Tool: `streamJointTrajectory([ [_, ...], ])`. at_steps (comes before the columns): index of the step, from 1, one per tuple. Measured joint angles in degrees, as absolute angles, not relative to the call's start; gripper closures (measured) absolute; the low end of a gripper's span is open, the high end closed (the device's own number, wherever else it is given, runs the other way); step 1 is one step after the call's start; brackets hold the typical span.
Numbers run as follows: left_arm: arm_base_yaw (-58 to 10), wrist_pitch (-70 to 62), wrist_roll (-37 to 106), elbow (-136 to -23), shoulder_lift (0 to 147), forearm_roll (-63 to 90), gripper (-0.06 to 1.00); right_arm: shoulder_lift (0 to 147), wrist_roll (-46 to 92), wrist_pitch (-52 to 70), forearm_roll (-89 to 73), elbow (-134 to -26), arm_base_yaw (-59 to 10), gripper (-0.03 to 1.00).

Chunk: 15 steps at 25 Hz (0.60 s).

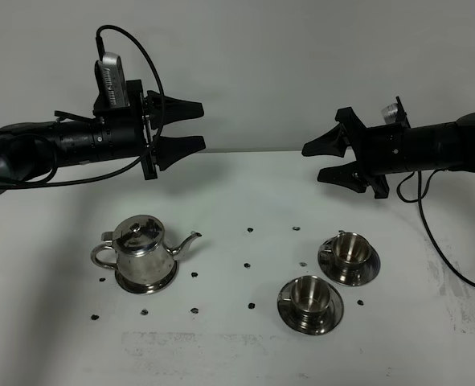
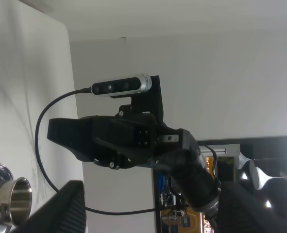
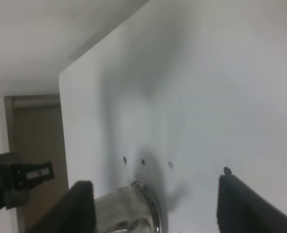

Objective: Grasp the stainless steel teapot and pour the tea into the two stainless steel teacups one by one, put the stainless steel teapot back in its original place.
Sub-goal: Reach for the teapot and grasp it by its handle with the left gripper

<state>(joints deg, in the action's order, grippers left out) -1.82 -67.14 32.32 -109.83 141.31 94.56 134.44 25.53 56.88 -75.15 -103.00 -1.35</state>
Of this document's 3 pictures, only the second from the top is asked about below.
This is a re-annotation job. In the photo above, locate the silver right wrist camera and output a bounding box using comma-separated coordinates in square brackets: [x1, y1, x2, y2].
[91, 73, 152, 97]

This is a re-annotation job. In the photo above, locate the black right camera bracket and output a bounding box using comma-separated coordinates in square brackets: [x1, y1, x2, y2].
[111, 75, 164, 122]

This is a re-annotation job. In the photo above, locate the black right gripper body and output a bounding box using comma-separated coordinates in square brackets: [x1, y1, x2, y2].
[47, 114, 181, 169]

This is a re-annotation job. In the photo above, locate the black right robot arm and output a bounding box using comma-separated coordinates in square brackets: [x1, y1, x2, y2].
[47, 114, 287, 233]

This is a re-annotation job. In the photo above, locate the far stainless steel teacup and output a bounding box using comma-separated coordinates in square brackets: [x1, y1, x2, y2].
[0, 177, 32, 227]

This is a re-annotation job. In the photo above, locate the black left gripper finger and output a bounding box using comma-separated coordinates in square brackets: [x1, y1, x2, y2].
[17, 181, 86, 233]

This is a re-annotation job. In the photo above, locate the black right camera cable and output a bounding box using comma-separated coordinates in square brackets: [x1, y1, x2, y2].
[35, 86, 156, 216]

